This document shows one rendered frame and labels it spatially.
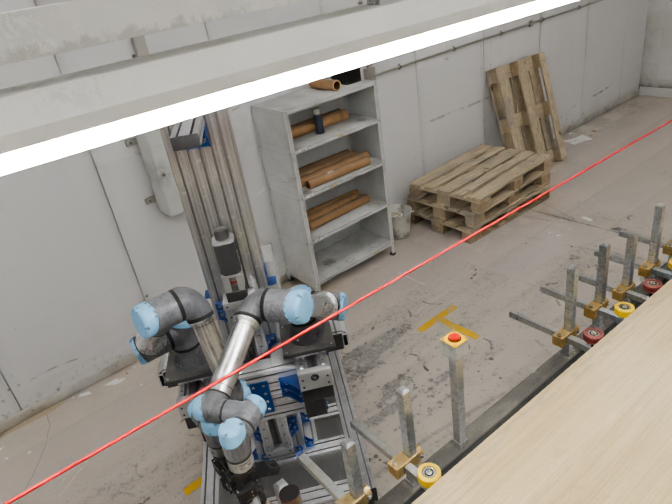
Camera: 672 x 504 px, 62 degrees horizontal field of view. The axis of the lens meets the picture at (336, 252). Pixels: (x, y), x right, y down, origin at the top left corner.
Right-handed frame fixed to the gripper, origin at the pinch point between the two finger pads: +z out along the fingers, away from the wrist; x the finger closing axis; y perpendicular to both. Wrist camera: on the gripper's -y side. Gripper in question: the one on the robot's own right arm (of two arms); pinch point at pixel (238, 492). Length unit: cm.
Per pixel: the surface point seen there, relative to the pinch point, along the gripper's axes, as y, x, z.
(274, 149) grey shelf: 213, -161, -41
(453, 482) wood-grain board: -55, -53, -8
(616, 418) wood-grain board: -77, -112, -8
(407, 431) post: -35, -52, -16
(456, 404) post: -34, -78, -10
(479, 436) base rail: -37, -88, 12
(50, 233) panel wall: 231, 0, -33
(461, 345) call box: -37, -79, -39
